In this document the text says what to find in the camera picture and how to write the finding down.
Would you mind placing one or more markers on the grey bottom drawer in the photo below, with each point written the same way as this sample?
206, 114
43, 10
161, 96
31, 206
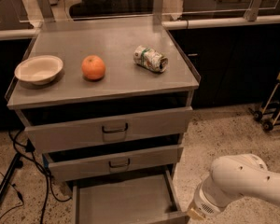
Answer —
137, 197

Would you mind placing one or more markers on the grey drawer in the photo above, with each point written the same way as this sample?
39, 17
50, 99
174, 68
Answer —
115, 163
95, 132
137, 197

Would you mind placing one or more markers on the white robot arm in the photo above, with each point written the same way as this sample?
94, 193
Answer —
230, 179

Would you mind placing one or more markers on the grey metal drawer cabinet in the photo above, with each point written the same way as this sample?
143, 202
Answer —
126, 87

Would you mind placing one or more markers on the grey top drawer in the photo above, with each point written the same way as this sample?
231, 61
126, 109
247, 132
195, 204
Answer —
95, 132

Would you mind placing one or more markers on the grey middle drawer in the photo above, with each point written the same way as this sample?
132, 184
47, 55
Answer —
115, 163

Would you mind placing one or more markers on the crushed white green can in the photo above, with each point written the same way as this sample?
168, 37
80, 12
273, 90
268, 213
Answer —
150, 59

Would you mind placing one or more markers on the orange fruit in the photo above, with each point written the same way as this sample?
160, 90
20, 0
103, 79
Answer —
93, 67

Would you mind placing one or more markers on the white bowl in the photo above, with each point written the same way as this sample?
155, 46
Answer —
39, 70

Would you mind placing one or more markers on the dark seated person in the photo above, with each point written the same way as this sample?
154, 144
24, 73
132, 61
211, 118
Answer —
100, 8

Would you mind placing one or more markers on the black tripod leg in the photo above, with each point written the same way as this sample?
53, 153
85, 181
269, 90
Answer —
15, 163

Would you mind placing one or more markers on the white horizontal rail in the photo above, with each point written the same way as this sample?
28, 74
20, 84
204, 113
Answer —
169, 25

